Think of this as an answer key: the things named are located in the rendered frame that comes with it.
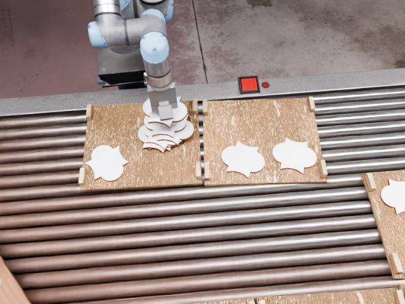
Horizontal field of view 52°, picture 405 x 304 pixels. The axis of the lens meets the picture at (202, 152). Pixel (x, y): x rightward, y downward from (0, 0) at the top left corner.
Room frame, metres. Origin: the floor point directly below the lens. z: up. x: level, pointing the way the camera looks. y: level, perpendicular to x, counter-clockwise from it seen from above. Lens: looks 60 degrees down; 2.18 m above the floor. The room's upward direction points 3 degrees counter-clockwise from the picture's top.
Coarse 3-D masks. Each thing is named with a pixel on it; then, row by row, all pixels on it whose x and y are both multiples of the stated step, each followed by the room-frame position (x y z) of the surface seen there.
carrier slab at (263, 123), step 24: (216, 120) 0.87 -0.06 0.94; (240, 120) 0.86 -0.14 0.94; (264, 120) 0.86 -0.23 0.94; (288, 120) 0.85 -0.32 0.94; (312, 120) 0.85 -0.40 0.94; (216, 144) 0.76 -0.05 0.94; (264, 144) 0.75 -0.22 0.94; (312, 144) 0.74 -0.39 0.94; (216, 168) 0.67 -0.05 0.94; (264, 168) 0.66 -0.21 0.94; (312, 168) 0.65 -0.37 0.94
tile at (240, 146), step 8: (240, 144) 0.75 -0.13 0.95; (224, 152) 0.72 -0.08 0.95; (232, 152) 0.72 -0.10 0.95; (240, 152) 0.72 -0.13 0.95; (248, 152) 0.72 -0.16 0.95; (256, 152) 0.72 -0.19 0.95; (224, 160) 0.69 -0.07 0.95; (232, 160) 0.69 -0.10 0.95; (240, 160) 0.69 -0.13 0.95; (248, 160) 0.69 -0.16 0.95; (256, 160) 0.68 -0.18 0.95; (264, 160) 0.68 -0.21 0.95; (232, 168) 0.66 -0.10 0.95; (240, 168) 0.66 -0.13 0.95; (248, 168) 0.66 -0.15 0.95; (256, 168) 0.65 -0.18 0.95; (248, 176) 0.63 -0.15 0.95
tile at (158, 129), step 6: (144, 120) 0.84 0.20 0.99; (150, 126) 0.82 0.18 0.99; (156, 126) 0.82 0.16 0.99; (162, 126) 0.82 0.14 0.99; (174, 126) 0.81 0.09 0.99; (180, 126) 0.81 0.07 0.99; (156, 132) 0.79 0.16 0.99; (162, 132) 0.79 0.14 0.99; (168, 132) 0.79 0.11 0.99; (174, 132) 0.79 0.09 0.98
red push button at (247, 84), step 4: (240, 80) 1.06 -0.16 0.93; (244, 80) 1.05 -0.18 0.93; (248, 80) 1.05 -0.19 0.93; (252, 80) 1.05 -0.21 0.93; (244, 84) 1.03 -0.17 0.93; (248, 84) 1.03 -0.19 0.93; (252, 84) 1.03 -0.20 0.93; (256, 84) 1.03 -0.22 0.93; (244, 88) 1.01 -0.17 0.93; (248, 88) 1.01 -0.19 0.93; (252, 88) 1.01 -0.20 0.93; (256, 88) 1.01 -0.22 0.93
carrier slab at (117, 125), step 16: (96, 112) 0.93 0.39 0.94; (112, 112) 0.92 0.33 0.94; (128, 112) 0.92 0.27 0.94; (192, 112) 0.91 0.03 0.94; (96, 128) 0.85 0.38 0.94; (112, 128) 0.85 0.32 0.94; (128, 128) 0.85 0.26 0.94; (96, 144) 0.79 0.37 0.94; (112, 144) 0.78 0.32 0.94; (128, 144) 0.78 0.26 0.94; (192, 144) 0.77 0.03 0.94; (128, 160) 0.71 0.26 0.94; (144, 160) 0.71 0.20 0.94; (160, 160) 0.71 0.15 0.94; (176, 160) 0.70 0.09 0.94; (192, 160) 0.70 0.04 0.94; (128, 176) 0.65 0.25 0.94; (144, 176) 0.65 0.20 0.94; (160, 176) 0.65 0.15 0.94; (176, 176) 0.64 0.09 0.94; (192, 176) 0.64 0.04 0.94
